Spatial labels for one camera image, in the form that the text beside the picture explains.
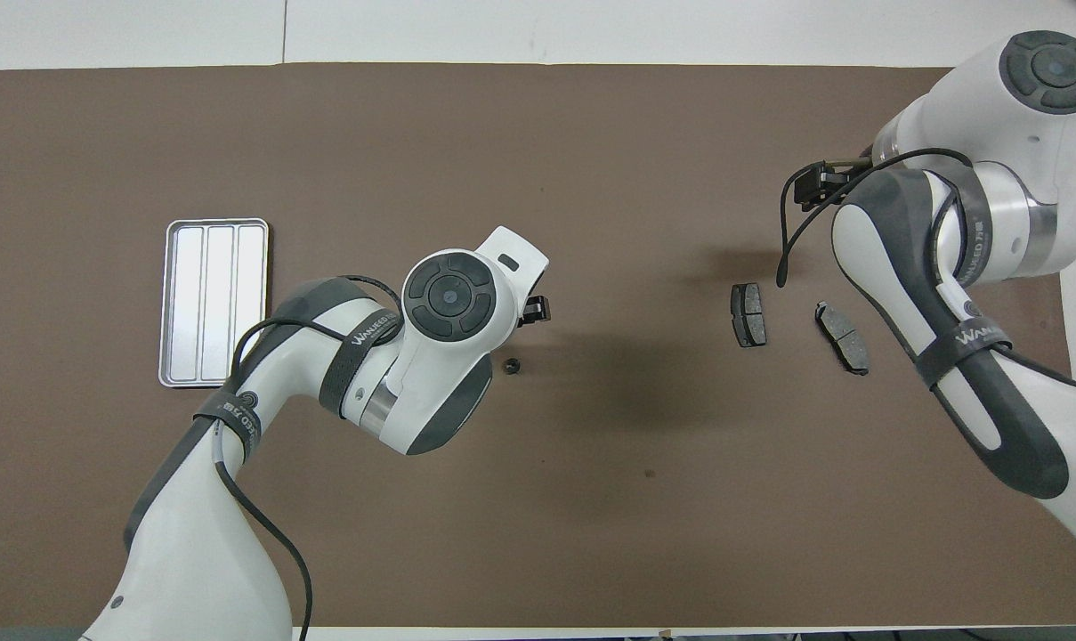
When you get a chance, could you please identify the dark curved brake pad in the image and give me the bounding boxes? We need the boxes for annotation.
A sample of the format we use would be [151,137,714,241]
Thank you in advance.
[813,301,870,377]

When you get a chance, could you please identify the silver metal tray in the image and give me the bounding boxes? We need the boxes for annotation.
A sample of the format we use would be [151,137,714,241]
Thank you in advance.
[158,217,271,389]

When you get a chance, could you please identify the dark rectangular brake pad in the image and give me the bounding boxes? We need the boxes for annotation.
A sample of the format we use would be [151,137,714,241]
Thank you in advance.
[731,283,767,348]

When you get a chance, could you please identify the brown table mat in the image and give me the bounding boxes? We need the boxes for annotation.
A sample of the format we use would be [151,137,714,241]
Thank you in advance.
[0,62,1076,629]

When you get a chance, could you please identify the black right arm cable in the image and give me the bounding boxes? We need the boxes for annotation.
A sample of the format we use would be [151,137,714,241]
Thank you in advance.
[776,147,975,288]

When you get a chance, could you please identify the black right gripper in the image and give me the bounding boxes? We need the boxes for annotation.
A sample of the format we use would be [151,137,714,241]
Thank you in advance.
[793,159,861,213]

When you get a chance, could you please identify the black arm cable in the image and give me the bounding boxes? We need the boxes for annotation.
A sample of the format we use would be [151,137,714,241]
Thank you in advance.
[213,274,405,641]
[776,147,975,288]

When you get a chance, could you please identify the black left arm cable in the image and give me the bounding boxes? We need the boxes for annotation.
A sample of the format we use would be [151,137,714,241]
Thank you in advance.
[213,274,405,641]

